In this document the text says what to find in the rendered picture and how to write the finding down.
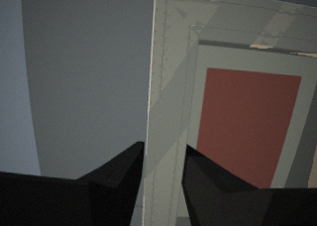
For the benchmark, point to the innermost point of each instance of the grey flat panel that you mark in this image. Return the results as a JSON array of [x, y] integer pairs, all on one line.
[[88, 71]]

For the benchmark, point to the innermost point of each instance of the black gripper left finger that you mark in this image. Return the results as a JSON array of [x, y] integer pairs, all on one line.
[[105, 196]]

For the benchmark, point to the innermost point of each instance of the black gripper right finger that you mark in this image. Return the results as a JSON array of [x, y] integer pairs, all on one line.
[[215, 197]]

